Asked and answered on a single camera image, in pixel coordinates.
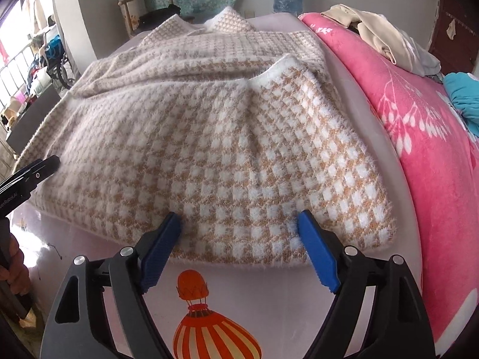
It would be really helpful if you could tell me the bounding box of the beige white houndstooth coat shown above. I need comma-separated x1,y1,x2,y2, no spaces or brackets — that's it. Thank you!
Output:
17,8,396,266

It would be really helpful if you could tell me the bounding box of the person's left hand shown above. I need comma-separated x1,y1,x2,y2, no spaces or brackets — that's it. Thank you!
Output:
0,234,32,296

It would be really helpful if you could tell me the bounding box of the teal blue garment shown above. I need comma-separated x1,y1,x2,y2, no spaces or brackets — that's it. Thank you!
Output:
443,72,479,136

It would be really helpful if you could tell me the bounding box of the dark grey cabinet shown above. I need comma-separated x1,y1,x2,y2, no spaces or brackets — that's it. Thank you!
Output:
7,84,60,156

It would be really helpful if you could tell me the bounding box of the wheelchair with blue seat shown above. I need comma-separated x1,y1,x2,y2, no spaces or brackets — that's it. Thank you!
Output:
27,15,75,92

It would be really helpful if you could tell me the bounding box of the wooden chair with dark seat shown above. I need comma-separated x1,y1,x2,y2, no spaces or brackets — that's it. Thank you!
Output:
118,0,195,39

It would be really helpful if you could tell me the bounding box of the cream beige garment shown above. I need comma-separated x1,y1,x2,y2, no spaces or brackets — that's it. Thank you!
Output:
322,4,441,77

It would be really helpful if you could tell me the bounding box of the black clothing on chair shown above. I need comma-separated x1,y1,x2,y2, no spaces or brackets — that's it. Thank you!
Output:
138,4,181,31

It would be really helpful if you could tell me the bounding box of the pale pink bed sheet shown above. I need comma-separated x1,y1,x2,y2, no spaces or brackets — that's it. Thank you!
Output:
10,14,421,358

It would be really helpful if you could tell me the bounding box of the dark red door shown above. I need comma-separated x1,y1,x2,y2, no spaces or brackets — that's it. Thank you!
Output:
429,0,478,74

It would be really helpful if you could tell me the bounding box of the pink floral blanket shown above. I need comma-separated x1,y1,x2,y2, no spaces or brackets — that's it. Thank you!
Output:
300,13,478,352

